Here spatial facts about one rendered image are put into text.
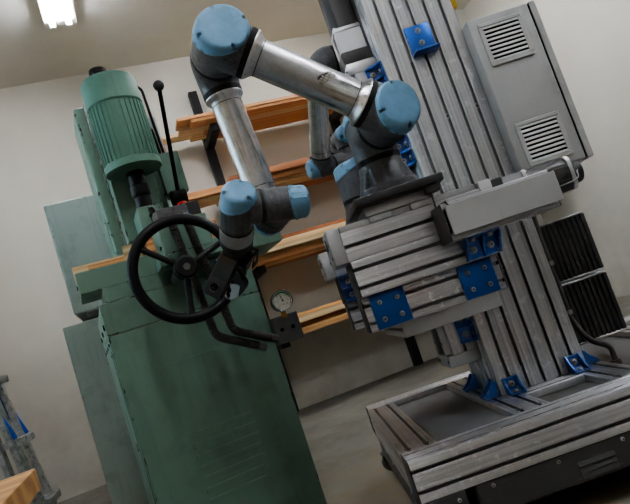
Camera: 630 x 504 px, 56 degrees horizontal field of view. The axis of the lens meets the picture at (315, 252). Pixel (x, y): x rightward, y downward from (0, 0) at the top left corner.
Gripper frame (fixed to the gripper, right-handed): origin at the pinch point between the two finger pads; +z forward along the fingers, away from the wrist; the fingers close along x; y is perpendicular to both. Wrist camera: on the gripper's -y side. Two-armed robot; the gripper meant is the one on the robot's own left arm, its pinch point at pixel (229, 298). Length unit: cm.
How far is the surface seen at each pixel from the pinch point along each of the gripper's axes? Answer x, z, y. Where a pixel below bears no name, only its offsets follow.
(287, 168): 72, 138, 198
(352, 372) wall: -18, 255, 152
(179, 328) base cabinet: 14.6, 23.0, -1.4
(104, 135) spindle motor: 64, 0, 33
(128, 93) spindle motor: 65, -7, 47
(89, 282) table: 39.5, 13.4, -6.5
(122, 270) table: 34.5, 13.0, 1.1
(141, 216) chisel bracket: 44, 15, 22
